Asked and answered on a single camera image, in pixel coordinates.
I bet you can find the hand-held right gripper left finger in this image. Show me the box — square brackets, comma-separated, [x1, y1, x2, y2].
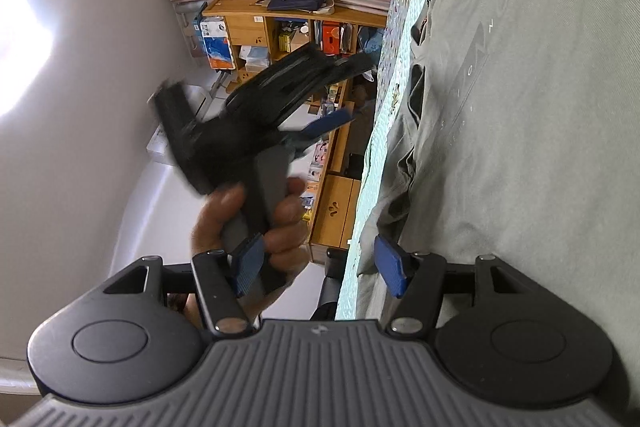
[102, 234, 266, 338]

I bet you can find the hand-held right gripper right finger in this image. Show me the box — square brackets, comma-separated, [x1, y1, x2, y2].
[374, 236, 531, 338]

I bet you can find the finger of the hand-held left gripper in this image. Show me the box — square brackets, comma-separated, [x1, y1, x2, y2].
[309, 52, 377, 100]
[287, 105, 357, 156]

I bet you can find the grey t-shirt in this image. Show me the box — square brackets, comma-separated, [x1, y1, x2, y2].
[357, 0, 640, 408]

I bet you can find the person's left hand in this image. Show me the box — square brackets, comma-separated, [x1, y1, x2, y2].
[191, 178, 311, 324]

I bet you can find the blue cloth bag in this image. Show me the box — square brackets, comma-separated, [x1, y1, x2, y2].
[357, 27, 387, 55]

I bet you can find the white air conditioner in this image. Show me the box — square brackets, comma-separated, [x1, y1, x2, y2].
[147, 86, 223, 168]

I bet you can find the bee print quilted blanket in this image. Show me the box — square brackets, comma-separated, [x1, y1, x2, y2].
[335, 0, 436, 320]

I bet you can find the wooden desk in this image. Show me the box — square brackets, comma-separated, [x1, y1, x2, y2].
[300, 77, 378, 265]

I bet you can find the blue orange box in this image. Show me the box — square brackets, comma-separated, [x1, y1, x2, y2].
[199, 17, 237, 70]

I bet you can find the wooden bookshelf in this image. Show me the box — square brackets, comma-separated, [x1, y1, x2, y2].
[200, 0, 388, 82]

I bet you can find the ceiling light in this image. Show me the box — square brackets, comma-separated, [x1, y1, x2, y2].
[0, 0, 56, 118]

